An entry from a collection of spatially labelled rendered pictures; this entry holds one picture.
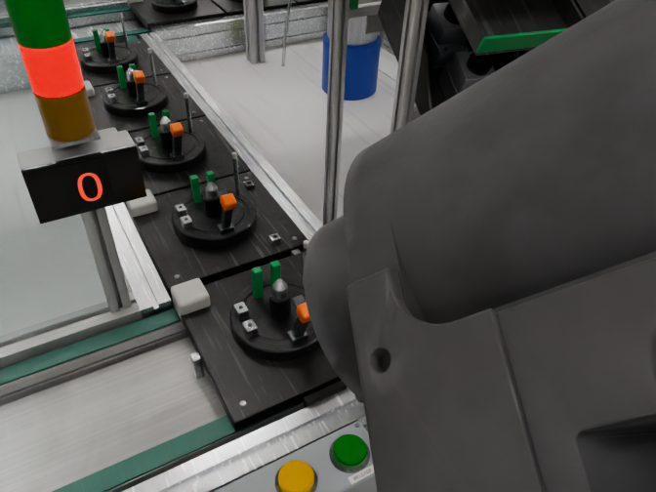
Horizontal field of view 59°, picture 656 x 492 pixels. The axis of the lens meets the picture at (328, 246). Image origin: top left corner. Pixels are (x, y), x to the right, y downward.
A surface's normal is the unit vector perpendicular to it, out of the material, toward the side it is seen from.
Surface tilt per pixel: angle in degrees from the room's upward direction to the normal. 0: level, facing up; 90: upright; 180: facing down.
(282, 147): 0
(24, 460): 0
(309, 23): 90
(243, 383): 0
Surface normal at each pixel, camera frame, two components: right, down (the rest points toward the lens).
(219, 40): 0.49, 0.58
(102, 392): 0.04, -0.76
